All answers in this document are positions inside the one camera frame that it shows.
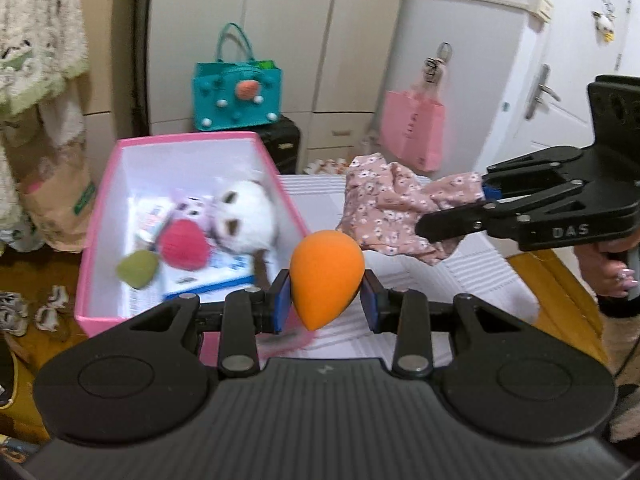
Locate beige wooden wardrobe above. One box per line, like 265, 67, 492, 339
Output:
149, 0, 412, 173

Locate pair of slippers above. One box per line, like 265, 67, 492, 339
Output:
0, 285, 72, 337

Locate purple plush pouch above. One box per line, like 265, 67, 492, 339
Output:
167, 188, 217, 227

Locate teal felt tote bag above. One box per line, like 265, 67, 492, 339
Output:
192, 21, 284, 134

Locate white plush toy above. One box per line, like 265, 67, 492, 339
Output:
206, 179, 282, 257

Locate green plush ball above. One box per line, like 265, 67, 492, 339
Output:
116, 251, 162, 291

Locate orange egg sponge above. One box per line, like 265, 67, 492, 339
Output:
289, 229, 367, 334

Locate pink cardboard box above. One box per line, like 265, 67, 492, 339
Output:
74, 131, 312, 357

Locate brown paper bag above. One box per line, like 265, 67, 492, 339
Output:
16, 152, 99, 254

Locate black suitcase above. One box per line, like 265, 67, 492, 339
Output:
256, 114, 302, 177

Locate cream light switch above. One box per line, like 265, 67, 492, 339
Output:
529, 0, 556, 24

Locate hanging plush duck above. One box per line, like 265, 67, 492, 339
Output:
591, 9, 618, 43

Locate red pompom ball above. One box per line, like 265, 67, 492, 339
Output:
156, 219, 212, 272

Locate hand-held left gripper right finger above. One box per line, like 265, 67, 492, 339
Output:
361, 270, 516, 380

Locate pink paper bag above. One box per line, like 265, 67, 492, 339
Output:
376, 87, 447, 172

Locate metal door handle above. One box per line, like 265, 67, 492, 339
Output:
524, 64, 562, 122

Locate blue wet wipes packet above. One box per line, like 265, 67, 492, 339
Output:
161, 251, 257, 297

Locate pink floral cloth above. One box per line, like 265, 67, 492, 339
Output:
334, 154, 487, 267

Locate small orange white toys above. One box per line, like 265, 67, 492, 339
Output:
304, 156, 349, 175

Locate person's right hand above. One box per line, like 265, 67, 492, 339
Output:
577, 237, 640, 306

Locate white fluffy robe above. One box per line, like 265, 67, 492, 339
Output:
0, 0, 92, 117

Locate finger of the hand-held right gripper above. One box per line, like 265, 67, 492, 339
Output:
415, 182, 591, 241
485, 147, 596, 201

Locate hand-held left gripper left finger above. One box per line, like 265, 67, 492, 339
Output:
129, 269, 293, 378

